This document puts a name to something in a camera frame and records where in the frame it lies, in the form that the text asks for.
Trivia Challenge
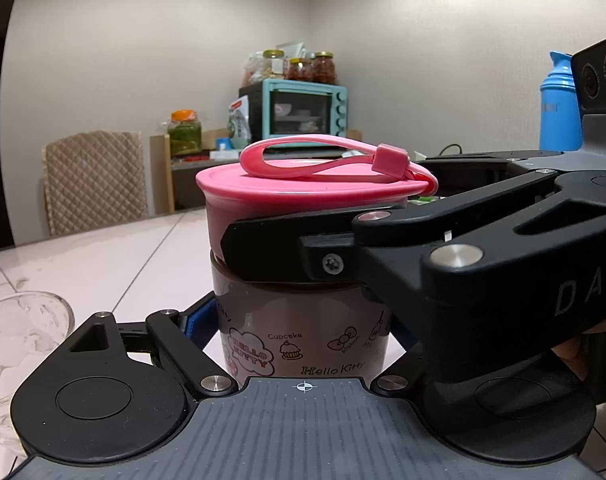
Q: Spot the pink Hello Kitty bottle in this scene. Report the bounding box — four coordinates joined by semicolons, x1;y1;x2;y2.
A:
211;256;404;384

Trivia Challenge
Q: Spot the pink bottle cap with strap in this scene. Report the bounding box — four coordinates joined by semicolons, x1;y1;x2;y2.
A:
196;134;439;258

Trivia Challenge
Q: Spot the person's left hand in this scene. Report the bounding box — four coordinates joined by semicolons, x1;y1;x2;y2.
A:
552;320;606;404

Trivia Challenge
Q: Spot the wooden side shelf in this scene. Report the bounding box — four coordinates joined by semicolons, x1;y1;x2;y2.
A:
149;129;364;214

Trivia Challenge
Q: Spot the blue thermos flask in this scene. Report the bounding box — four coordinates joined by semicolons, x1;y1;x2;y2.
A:
539;51;583;152

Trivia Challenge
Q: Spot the teal toaster oven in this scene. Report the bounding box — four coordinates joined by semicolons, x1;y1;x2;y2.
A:
238;79;349;142

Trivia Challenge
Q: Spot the clear glass cup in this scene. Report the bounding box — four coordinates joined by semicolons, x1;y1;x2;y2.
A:
0;292;74;455

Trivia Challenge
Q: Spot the white red product box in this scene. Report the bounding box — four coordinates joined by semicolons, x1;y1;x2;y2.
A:
228;96;252;150

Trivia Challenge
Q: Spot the quilted beige chair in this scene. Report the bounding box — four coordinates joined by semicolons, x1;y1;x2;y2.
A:
42;130;148;236

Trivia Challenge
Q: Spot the jar with red contents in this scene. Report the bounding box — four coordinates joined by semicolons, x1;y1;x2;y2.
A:
312;51;337;84

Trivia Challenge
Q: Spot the pickle jar orange lid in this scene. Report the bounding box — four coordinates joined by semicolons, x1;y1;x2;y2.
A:
167;110;201;157

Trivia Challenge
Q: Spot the jar with yellow lid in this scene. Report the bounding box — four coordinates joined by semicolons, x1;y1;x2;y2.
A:
260;49;286;80

